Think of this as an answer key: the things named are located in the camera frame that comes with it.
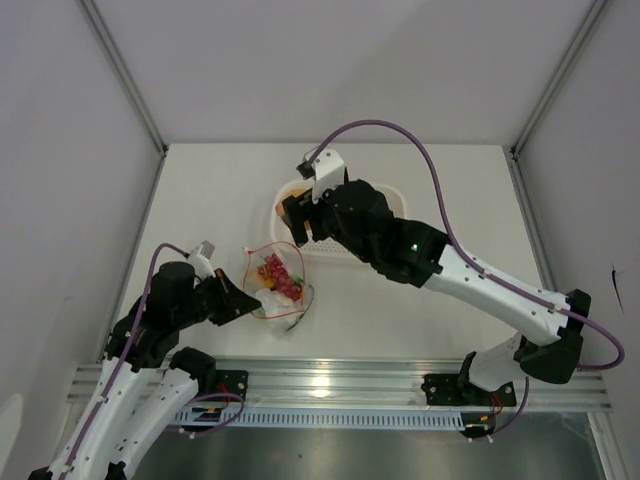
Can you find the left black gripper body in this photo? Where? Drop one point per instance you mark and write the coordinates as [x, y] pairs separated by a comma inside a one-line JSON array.
[[198, 308]]

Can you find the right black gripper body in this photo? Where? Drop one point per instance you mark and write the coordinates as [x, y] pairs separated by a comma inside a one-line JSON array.
[[324, 225]]

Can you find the clear orange zip top bag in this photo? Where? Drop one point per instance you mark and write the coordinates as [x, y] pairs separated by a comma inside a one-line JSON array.
[[292, 258]]

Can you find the red grape bunch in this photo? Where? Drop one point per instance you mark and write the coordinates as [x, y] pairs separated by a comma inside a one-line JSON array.
[[289, 284]]

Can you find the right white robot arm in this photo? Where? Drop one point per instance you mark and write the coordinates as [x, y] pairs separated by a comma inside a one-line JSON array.
[[548, 342]]

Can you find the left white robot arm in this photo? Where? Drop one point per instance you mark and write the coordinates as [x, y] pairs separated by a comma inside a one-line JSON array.
[[145, 378]]

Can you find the white perforated plastic basket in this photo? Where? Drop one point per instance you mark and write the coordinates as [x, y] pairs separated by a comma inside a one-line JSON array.
[[327, 251]]

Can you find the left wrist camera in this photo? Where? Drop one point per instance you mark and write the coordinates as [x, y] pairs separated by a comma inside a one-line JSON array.
[[200, 259]]

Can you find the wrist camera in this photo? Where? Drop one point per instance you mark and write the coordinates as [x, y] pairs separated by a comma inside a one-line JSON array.
[[200, 259], [327, 170]]

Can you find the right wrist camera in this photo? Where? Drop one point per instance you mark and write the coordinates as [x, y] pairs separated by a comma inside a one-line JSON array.
[[327, 170]]

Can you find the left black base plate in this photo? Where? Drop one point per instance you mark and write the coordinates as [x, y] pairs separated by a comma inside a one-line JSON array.
[[232, 381]]

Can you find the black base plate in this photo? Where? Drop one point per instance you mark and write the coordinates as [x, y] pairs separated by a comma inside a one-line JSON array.
[[444, 389], [232, 381]]

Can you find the aluminium rail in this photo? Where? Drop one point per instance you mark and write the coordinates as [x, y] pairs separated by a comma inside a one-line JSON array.
[[387, 385]]

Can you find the slotted cable duct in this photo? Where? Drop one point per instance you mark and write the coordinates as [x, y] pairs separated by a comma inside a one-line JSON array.
[[408, 420]]

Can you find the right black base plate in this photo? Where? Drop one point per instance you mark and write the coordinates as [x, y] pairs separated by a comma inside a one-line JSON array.
[[444, 389]]

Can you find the left aluminium frame post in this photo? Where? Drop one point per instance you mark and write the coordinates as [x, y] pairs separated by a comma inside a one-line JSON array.
[[116, 61]]

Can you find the aluminium frame post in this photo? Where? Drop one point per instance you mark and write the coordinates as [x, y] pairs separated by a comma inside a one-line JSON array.
[[116, 61], [568, 60]]

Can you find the right aluminium frame post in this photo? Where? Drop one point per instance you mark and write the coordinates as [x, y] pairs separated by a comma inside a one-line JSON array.
[[568, 60]]

